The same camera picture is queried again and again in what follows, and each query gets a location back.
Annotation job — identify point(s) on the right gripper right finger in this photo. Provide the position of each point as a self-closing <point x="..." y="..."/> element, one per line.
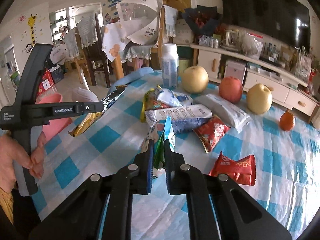
<point x="174" y="176"/>

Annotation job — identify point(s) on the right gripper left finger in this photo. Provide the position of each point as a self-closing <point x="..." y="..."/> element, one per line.
<point x="142" y="182"/>

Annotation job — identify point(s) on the green white snack wrapper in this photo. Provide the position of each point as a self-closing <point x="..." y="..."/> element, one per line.
<point x="159" y="133"/>

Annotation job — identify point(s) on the blue white milk carton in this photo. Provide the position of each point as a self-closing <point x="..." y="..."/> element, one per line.
<point x="183" y="119"/>

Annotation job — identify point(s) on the yellow black snack wrapper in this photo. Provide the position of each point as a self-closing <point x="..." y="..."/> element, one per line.
<point x="91" y="118"/>

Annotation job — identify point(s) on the person's left hand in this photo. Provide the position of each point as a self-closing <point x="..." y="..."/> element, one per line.
<point x="11" y="151"/>

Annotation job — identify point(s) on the pink plastic bin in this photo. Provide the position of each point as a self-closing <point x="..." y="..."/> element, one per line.
<point x="55" y="125"/>

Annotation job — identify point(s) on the red gift box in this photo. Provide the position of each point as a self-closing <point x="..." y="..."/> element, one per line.
<point x="46" y="82"/>

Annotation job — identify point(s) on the dark red snack wrapper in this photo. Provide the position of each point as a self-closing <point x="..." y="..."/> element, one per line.
<point x="211" y="132"/>

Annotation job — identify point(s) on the grey sofa cushion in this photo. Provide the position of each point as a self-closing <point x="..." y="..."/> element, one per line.
<point x="83" y="95"/>

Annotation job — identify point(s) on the red snack packet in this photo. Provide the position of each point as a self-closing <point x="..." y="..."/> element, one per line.
<point x="243" y="171"/>

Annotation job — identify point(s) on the white wet wipes pack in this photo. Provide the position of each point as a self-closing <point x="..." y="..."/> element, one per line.
<point x="229" y="113"/>

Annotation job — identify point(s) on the crumpled blue white wrapper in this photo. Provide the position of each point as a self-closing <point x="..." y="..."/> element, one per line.
<point x="161" y="98"/>

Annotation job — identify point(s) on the yellow pear left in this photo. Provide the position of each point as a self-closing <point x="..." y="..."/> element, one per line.
<point x="194" y="79"/>

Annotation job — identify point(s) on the blue white checkered tablecloth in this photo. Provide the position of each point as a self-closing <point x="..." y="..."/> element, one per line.
<point x="287" y="182"/>

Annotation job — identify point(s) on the red apple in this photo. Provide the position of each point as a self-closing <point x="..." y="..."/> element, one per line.
<point x="231" y="89"/>

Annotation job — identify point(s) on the blue cushion at table edge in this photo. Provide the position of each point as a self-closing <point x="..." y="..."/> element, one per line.
<point x="133" y="76"/>

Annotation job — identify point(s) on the dark wooden chair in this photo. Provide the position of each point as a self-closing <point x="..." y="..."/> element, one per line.
<point x="91" y="44"/>

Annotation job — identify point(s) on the green waste bin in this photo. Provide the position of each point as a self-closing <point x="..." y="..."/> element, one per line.
<point x="183" y="64"/>

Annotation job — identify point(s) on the large yellow pear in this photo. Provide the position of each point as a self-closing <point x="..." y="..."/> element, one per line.
<point x="259" y="99"/>

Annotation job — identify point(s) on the wooden dining table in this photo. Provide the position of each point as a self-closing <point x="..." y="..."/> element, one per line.
<point x="119" y="48"/>

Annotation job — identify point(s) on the white blue drink bottle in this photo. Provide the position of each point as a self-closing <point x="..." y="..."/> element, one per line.
<point x="169" y="65"/>

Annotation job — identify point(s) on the orange tangerine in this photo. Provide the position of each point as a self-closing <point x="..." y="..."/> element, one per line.
<point x="287" y="121"/>

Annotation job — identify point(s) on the white tv cabinet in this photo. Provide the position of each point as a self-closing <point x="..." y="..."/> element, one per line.
<point x="284" y="86"/>

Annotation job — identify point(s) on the white mesh food cover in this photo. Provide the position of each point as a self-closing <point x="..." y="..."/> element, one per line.
<point x="139" y="19"/>

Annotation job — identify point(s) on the dark flower bouquet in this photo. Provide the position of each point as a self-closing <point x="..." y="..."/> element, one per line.
<point x="202" y="20"/>

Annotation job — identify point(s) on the wooden chair with towel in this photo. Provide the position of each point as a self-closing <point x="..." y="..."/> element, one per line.
<point x="163" y="38"/>

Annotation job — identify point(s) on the black television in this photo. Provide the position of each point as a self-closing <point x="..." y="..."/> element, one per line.
<point x="285" y="20"/>

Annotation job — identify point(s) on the giraffe wall sticker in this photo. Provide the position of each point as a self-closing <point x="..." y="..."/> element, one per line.
<point x="31" y="23"/>

